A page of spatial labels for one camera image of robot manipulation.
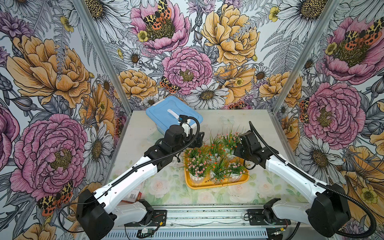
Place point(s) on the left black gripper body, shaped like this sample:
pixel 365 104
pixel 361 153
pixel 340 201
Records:
pixel 190 141

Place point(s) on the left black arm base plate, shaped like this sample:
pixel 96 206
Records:
pixel 158 218

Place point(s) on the blue lidded storage box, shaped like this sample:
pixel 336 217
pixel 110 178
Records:
pixel 167 112

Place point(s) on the pink flower potted plant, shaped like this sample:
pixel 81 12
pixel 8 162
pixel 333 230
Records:
pixel 235 171

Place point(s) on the green grass potted plant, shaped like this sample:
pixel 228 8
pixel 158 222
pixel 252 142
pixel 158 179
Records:
pixel 229 142

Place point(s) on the orange flower potted plant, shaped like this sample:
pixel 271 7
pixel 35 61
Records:
pixel 219 171

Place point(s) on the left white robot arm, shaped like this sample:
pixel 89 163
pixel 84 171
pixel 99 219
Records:
pixel 98 211

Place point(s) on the yellow plastic tray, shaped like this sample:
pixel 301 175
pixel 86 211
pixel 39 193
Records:
pixel 208 185

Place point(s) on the pink white small carton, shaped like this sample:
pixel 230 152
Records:
pixel 133 196

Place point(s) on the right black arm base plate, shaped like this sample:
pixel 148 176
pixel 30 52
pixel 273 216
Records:
pixel 264 217

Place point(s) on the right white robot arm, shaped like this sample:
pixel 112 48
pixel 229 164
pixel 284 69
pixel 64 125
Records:
pixel 327 210

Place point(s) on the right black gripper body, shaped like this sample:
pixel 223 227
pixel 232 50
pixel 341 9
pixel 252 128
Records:
pixel 242 152

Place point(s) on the large pink potted gypsophila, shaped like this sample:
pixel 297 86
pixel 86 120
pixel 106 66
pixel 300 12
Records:
pixel 197 169

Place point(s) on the aluminium front rail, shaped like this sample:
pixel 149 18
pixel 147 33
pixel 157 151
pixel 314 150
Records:
pixel 195 216

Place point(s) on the red flower potted plant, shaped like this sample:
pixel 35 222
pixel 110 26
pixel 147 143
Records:
pixel 202 152

